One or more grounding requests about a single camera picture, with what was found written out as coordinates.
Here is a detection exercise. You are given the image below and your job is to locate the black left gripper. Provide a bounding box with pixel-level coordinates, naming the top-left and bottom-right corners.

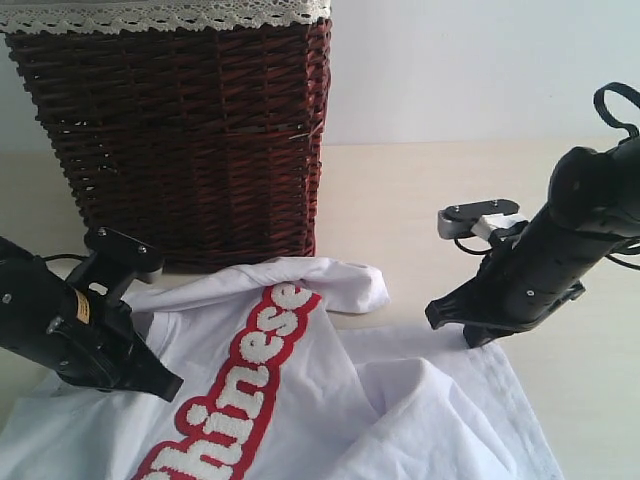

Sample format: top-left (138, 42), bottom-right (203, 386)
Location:
top-left (44, 279), bottom-right (184, 403)

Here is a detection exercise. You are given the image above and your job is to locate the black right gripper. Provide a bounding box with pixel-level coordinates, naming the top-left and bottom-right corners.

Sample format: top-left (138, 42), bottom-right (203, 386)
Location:
top-left (425, 224), bottom-right (585, 349)

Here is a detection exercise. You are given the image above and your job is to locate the white t-shirt with red lettering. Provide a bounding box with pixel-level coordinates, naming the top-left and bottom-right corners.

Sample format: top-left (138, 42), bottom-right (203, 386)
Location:
top-left (1, 258), bottom-right (562, 479)

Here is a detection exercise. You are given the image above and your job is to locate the dark red wicker basket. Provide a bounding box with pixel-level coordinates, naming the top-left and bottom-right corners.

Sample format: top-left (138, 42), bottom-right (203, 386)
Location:
top-left (5, 19), bottom-right (332, 273)

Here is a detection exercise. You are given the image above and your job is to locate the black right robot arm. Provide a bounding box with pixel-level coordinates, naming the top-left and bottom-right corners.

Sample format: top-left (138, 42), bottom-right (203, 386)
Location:
top-left (425, 139), bottom-right (639, 348)

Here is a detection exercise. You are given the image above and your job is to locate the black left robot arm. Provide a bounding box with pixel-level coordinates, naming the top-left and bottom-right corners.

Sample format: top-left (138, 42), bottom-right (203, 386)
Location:
top-left (1, 231), bottom-right (183, 402)

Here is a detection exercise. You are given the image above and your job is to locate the white lace cloth trim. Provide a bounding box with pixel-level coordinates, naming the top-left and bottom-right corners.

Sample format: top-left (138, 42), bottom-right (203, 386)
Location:
top-left (1, 0), bottom-right (331, 35)

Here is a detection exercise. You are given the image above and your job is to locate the black cable loop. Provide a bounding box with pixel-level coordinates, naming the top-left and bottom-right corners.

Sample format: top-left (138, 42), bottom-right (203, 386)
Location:
top-left (452, 237), bottom-right (501, 257)

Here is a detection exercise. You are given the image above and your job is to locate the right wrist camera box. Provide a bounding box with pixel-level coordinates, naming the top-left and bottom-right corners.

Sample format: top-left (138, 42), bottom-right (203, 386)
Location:
top-left (437, 199), bottom-right (529, 241)

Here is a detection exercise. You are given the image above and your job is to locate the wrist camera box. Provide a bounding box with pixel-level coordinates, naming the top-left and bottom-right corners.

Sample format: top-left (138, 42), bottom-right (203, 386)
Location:
top-left (65, 227), bottom-right (164, 305)
top-left (437, 199), bottom-right (529, 241)

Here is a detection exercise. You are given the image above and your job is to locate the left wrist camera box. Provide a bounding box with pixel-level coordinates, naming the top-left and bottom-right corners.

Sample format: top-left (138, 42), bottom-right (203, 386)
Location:
top-left (65, 227), bottom-right (164, 305)

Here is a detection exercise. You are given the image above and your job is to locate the black right arm ribbon cable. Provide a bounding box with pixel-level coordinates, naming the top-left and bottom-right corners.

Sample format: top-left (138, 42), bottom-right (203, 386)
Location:
top-left (592, 82), bottom-right (640, 136)

